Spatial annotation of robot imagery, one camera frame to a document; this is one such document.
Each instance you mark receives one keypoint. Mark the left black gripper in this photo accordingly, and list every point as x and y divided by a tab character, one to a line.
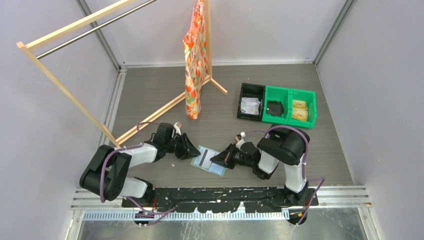
189	150

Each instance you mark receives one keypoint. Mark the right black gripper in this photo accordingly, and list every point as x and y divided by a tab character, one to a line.
225	158

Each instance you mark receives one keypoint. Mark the white card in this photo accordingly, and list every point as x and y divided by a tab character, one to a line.
204	159

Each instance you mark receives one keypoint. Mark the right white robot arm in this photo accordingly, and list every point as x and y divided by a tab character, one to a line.
281	144

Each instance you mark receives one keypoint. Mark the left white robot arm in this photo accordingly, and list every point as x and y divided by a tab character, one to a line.
106	175

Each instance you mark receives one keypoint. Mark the white cards in bin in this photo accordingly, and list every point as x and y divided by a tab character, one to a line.
250	105

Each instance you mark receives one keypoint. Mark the black cards in bin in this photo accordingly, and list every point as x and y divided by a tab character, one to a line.
274	108

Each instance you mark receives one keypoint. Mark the black storage bin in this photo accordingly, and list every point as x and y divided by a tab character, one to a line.
252	90

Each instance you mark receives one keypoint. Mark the green bin middle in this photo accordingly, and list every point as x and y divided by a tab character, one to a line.
279	94

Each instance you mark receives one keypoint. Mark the green bin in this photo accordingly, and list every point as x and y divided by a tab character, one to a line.
310	98
279	94

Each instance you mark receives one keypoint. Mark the orange floral hanging cloth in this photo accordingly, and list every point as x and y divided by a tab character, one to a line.
195	46

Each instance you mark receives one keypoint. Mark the green bin right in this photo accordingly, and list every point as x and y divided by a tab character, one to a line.
310	98

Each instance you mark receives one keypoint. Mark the wooden clothes rack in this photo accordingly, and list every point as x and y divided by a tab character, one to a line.
63	76

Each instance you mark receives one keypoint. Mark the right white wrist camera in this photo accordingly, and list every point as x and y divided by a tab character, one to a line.
240	139

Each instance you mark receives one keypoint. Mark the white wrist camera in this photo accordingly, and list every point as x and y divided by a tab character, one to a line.
177	126
240	139

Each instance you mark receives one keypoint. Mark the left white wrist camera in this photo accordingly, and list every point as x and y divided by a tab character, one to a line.
177	126

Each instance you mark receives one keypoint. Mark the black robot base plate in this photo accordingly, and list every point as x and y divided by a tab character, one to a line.
268	199

